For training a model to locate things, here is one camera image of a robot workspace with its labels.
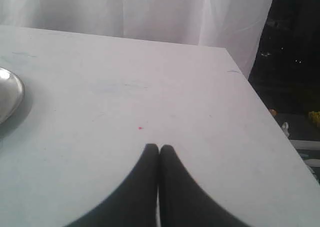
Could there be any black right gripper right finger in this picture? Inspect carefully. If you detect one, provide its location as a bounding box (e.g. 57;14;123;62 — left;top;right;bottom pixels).
158;145;247;227

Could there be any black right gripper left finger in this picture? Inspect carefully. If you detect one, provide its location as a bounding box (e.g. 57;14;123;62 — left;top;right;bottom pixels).
68;143;159;227

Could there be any round steel plate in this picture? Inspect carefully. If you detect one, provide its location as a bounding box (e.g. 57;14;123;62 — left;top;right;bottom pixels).
0;67;25;124

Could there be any white backdrop curtain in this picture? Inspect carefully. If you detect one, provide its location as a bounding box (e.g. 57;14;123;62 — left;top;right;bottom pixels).
0;0;273;77

